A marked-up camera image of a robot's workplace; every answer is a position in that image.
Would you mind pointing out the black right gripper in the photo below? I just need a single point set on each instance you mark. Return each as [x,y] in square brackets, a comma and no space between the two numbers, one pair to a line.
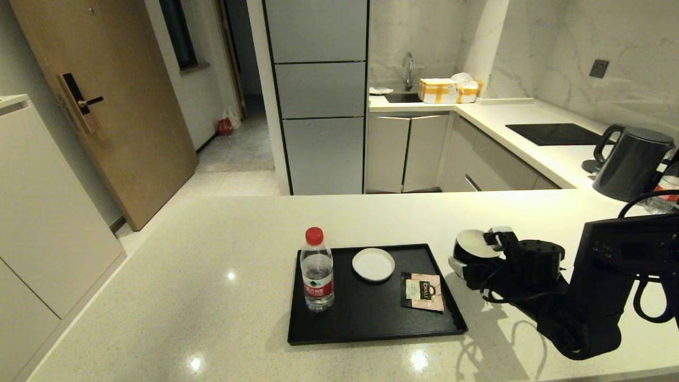
[522,292]

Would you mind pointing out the black cup white inside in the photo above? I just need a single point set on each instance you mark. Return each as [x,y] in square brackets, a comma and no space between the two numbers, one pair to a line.
[469,244]

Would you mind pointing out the pink tea bag packet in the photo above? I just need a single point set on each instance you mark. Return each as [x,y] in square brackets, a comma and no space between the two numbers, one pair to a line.
[421,292]

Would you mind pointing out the round white coaster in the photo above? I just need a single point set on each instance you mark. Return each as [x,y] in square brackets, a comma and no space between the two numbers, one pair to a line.
[373,264]

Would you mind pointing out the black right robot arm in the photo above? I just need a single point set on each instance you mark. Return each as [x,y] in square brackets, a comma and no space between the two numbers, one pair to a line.
[610,281]

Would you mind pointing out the clear water bottle red label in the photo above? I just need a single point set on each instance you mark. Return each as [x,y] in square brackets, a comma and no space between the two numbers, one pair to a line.
[669,195]
[317,275]

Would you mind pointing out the black electric kettle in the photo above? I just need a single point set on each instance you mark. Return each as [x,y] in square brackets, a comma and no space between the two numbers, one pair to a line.
[631,167]

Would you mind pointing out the grey lower kitchen cabinet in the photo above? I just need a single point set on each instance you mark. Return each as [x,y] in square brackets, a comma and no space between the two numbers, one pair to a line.
[493,166]

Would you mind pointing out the grey sink cabinet door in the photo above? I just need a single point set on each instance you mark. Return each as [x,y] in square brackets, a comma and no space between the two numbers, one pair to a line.
[427,153]
[386,155]

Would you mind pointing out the black rectangular serving tray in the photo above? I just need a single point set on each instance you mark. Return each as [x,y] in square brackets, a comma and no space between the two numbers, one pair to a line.
[366,326]

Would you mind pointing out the black induction cooktop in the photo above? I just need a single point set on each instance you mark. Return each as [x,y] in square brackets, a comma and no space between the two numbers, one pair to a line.
[551,135]

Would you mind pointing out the small box yellow tape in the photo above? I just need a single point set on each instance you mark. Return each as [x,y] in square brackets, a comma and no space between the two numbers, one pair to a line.
[468,93]

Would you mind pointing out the large box yellow tape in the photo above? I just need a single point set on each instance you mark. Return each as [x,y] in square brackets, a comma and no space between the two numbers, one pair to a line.
[437,92]

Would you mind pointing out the dark kitchen sink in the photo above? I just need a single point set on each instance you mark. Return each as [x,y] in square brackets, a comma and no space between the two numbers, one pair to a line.
[403,98]

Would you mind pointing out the white bag on boxes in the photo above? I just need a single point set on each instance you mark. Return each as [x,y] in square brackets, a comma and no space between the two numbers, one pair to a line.
[461,78]

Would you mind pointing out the tall grey refrigerator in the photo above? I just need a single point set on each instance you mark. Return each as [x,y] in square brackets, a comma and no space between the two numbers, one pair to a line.
[321,154]

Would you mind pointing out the chrome sink faucet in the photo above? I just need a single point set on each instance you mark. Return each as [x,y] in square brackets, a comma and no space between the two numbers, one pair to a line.
[407,78]

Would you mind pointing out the white cloth by sink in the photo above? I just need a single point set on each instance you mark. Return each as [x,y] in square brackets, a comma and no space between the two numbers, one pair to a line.
[380,91]

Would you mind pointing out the white plastic bag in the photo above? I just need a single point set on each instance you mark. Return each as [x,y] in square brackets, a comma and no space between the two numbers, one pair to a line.
[234,116]

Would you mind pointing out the red bag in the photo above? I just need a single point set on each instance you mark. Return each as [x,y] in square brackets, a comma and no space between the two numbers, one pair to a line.
[225,128]

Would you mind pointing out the dark narrow window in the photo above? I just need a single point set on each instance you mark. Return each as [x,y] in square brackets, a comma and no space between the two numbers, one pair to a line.
[179,33]

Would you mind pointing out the wooden entrance door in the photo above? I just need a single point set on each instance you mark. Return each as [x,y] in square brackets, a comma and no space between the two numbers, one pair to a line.
[122,132]

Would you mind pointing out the black electronic door lock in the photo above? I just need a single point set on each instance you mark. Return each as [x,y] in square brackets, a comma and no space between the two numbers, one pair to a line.
[74,101]

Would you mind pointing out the white tall cabinet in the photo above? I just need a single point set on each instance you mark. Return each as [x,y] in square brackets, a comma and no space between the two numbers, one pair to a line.
[48,223]

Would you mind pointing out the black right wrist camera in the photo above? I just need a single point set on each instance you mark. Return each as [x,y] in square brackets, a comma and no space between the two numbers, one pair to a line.
[536,260]

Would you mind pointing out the dark wall socket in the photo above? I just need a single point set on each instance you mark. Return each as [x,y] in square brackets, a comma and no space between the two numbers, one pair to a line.
[598,69]

